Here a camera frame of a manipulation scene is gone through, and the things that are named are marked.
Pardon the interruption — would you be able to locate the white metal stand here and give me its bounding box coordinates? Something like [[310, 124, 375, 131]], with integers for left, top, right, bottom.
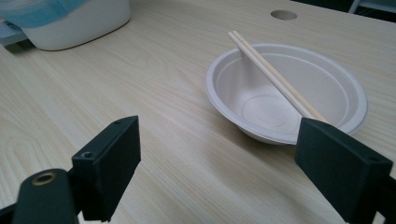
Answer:
[[347, 0, 396, 15]]

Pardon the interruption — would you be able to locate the white disposable paper bowl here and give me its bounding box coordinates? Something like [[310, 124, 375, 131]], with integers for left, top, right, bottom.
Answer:
[[205, 43, 369, 147]]

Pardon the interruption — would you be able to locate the white pedal trash bin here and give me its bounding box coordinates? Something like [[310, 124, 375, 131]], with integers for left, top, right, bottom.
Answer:
[[0, 0, 132, 51]]

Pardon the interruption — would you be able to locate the translucent plastic trash bag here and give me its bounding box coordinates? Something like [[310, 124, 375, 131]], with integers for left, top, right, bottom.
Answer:
[[0, 0, 89, 30]]

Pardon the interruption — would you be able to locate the wooden chopstick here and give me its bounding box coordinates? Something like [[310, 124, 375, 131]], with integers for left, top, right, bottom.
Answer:
[[227, 31, 316, 119], [232, 30, 328, 123]]

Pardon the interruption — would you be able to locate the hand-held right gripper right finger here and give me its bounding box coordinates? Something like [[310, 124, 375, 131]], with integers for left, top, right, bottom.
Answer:
[[294, 117, 394, 224]]

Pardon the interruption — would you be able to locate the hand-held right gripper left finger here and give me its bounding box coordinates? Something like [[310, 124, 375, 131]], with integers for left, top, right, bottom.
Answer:
[[71, 115, 142, 223]]

